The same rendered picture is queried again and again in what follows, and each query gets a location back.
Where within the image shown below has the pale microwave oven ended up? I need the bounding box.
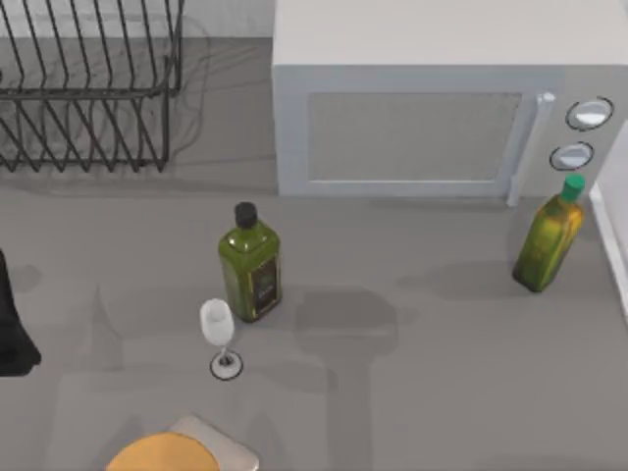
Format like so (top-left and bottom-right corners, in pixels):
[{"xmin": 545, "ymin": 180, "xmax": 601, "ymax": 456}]
[{"xmin": 271, "ymin": 0, "xmax": 628, "ymax": 208}]

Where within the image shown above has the microwave door handle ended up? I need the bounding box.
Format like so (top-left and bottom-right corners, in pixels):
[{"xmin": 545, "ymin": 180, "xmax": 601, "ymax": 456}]
[{"xmin": 505, "ymin": 90, "xmax": 556, "ymax": 208}]

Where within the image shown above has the large microwave knob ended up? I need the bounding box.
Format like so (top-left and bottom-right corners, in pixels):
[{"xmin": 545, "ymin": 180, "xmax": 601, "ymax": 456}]
[{"xmin": 564, "ymin": 96, "xmax": 615, "ymax": 132}]

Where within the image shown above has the beige square board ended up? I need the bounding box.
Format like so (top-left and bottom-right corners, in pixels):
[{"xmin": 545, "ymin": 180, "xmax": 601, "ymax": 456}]
[{"xmin": 169, "ymin": 415, "xmax": 261, "ymax": 471}]

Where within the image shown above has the green bottle with black cap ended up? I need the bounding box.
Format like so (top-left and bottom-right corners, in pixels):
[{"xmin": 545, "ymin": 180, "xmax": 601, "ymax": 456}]
[{"xmin": 218, "ymin": 201, "xmax": 284, "ymax": 324}]

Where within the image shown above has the clear wine glass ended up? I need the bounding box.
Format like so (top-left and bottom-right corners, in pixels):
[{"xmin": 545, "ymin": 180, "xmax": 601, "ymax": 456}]
[{"xmin": 198, "ymin": 298, "xmax": 244, "ymax": 382}]

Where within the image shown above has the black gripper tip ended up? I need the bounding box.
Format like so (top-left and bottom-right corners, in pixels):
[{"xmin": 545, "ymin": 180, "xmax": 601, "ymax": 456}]
[{"xmin": 0, "ymin": 249, "xmax": 42, "ymax": 378}]

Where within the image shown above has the dark wire dish rack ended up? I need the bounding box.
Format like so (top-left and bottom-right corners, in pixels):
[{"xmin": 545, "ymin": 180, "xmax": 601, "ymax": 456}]
[{"xmin": 0, "ymin": 0, "xmax": 186, "ymax": 174}]

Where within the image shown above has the small microwave knob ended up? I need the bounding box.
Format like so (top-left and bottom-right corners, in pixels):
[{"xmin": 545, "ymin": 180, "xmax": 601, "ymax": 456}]
[{"xmin": 549, "ymin": 140, "xmax": 596, "ymax": 173}]

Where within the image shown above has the orange round plate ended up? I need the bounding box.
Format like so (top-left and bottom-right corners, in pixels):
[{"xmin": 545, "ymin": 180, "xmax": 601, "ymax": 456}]
[{"xmin": 104, "ymin": 432, "xmax": 220, "ymax": 471}]

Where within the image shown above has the microwave oven door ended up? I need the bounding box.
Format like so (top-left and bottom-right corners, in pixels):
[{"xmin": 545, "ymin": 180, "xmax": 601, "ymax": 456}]
[{"xmin": 273, "ymin": 65, "xmax": 564, "ymax": 198}]

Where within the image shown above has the yellow-green bottle with green cap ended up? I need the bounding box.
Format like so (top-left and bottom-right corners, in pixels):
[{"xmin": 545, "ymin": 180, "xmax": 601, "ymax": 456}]
[{"xmin": 511, "ymin": 173, "xmax": 587, "ymax": 294}]

